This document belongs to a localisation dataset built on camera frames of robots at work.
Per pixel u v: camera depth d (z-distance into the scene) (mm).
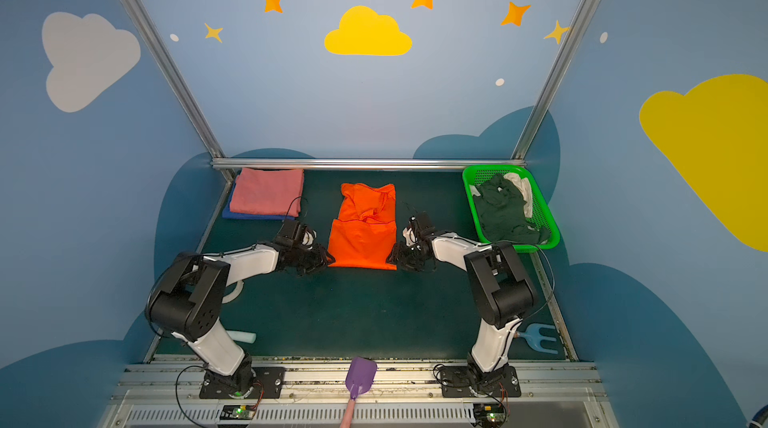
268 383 748
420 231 783
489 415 716
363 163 1183
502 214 1066
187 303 477
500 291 497
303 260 826
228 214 1064
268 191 1107
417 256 821
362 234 1013
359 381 739
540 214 1015
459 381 749
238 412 717
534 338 813
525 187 1104
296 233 784
